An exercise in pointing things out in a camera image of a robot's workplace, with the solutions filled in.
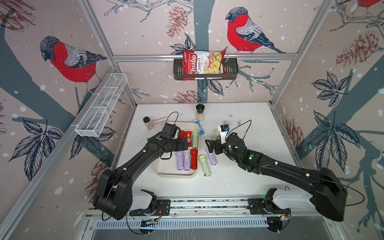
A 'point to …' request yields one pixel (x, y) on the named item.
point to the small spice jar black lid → (148, 124)
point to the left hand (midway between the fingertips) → (184, 142)
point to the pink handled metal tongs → (159, 121)
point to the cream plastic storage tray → (166, 163)
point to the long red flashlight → (182, 134)
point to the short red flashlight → (188, 135)
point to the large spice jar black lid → (200, 115)
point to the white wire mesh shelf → (94, 120)
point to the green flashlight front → (205, 166)
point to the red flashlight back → (194, 159)
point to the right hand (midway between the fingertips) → (212, 138)
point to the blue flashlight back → (201, 131)
